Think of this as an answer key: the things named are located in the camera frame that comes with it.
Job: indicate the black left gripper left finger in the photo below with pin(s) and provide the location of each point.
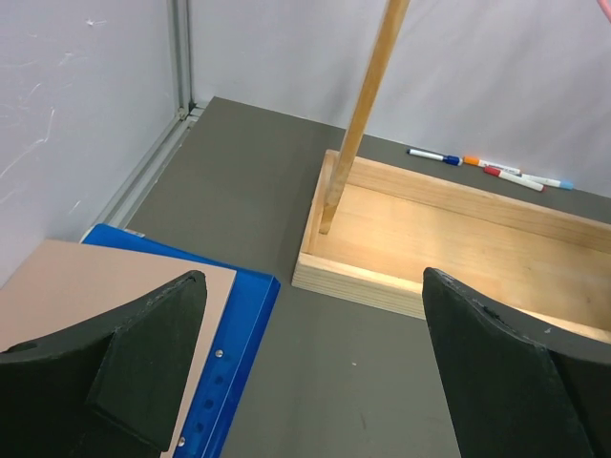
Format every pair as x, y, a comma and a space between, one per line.
110, 386

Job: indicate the red capped white marker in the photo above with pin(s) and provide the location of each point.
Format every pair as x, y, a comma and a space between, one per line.
522, 181

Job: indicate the blue capped white marker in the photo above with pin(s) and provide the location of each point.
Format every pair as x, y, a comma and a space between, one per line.
448, 159

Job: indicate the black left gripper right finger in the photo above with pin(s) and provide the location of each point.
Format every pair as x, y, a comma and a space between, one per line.
515, 385

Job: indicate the pink cardboard sheet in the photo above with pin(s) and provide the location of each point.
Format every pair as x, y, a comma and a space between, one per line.
62, 283

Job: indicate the wooden clothes rack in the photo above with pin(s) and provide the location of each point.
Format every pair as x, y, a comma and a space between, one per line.
372, 230

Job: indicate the light blue capped marker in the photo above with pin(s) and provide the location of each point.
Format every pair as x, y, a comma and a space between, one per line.
561, 184

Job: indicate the blue binder folder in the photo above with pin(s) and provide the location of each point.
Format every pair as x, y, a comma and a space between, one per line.
233, 351

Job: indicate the orange capped white marker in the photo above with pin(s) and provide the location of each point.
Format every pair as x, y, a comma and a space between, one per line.
475, 161

